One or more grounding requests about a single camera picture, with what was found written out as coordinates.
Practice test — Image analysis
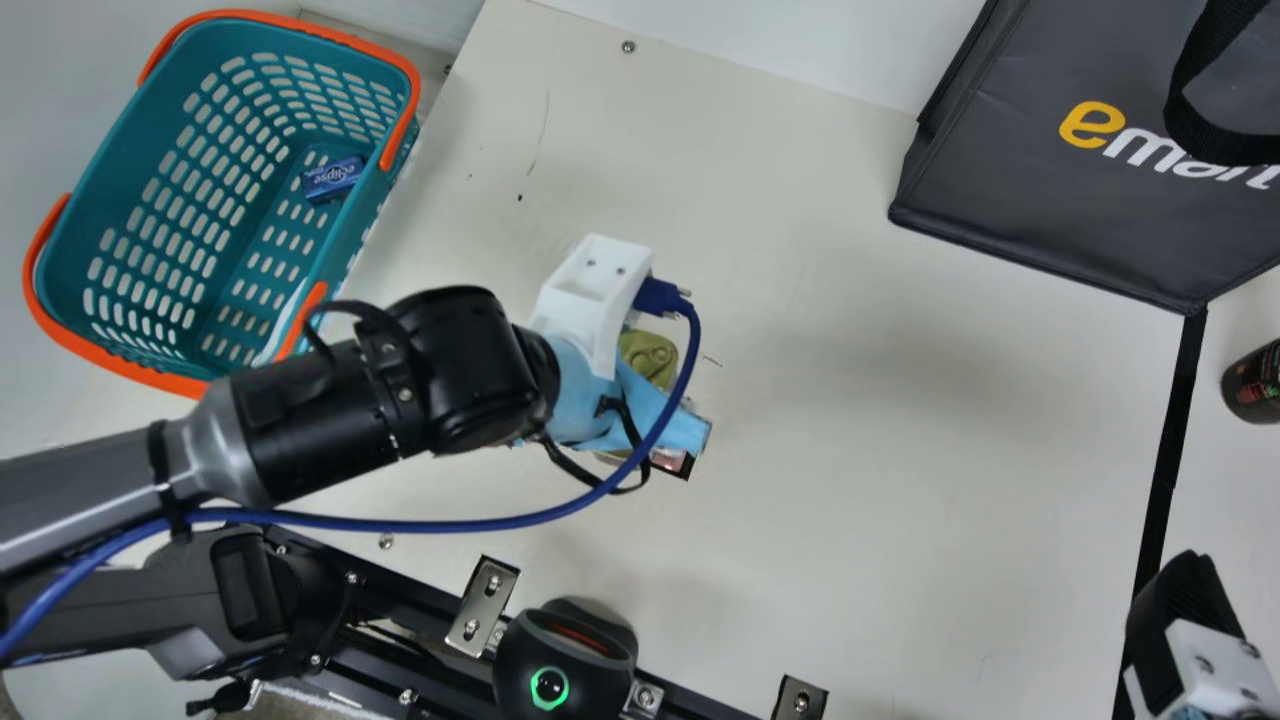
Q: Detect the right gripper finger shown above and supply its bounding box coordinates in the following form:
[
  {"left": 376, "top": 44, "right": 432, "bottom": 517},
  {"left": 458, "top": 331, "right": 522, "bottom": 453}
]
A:
[{"left": 1123, "top": 549, "right": 1280, "bottom": 720}]

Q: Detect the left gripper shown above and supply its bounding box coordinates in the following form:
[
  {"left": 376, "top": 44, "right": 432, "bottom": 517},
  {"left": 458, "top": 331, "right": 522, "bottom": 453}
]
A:
[{"left": 545, "top": 335, "right": 713, "bottom": 461}]

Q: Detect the gold rectangular tin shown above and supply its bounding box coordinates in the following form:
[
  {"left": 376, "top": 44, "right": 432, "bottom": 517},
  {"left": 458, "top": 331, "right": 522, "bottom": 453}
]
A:
[{"left": 598, "top": 328, "right": 683, "bottom": 469}]

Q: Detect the teal shopping basket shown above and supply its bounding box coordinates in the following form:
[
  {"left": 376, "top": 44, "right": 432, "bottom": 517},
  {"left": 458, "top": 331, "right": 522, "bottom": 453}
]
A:
[{"left": 22, "top": 10, "right": 422, "bottom": 399}]

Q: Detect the black strip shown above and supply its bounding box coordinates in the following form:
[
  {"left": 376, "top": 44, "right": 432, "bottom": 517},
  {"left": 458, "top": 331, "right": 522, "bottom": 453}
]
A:
[{"left": 1113, "top": 305, "right": 1209, "bottom": 720}]

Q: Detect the dark coffee bottle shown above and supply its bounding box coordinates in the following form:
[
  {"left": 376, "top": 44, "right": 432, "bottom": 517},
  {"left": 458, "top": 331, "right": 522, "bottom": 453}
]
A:
[{"left": 1220, "top": 338, "right": 1280, "bottom": 425}]

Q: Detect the black device with green light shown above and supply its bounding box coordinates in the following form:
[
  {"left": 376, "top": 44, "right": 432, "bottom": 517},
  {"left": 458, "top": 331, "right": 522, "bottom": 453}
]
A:
[{"left": 492, "top": 597, "right": 639, "bottom": 720}]

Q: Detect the small blue box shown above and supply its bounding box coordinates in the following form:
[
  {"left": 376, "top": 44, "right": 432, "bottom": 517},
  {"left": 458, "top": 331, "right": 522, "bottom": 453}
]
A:
[{"left": 300, "top": 155, "right": 366, "bottom": 204}]

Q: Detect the black cable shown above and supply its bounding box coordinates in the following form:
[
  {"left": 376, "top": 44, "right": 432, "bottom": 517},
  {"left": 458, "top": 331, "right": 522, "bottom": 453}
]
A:
[{"left": 540, "top": 395, "right": 653, "bottom": 497}]

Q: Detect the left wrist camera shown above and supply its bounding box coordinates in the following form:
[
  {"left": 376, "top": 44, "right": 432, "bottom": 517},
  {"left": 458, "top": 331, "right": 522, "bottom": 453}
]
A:
[{"left": 527, "top": 234, "right": 653, "bottom": 381}]

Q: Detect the blue cable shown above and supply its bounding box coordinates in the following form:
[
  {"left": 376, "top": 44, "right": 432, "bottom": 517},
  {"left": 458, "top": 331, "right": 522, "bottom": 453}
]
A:
[{"left": 0, "top": 276, "right": 702, "bottom": 663}]

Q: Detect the dark grey bag with straps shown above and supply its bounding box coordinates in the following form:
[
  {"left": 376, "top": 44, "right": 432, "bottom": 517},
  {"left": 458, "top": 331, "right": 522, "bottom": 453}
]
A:
[{"left": 888, "top": 0, "right": 1280, "bottom": 317}]

